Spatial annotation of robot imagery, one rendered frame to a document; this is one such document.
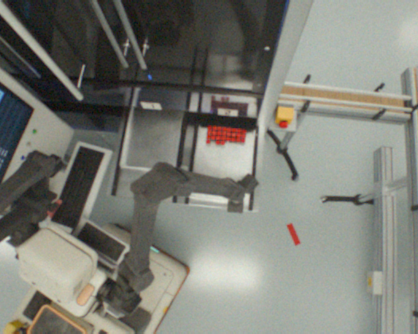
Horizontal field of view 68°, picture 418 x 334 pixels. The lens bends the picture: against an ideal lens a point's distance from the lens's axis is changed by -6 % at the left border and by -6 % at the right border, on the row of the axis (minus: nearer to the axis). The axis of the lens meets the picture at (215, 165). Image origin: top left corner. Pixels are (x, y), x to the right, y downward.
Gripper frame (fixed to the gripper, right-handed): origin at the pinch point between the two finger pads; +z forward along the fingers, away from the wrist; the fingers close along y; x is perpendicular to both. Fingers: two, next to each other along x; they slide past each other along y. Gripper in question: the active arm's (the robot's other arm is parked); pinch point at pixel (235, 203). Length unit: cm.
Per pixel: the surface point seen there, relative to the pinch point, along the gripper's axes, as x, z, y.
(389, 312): -88, 36, -45
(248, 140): -3.8, 1.9, 30.8
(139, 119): 49, 2, 36
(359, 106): -56, -3, 51
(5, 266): 161, 90, -51
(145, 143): 45, 2, 25
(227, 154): 5.6, 1.9, 22.8
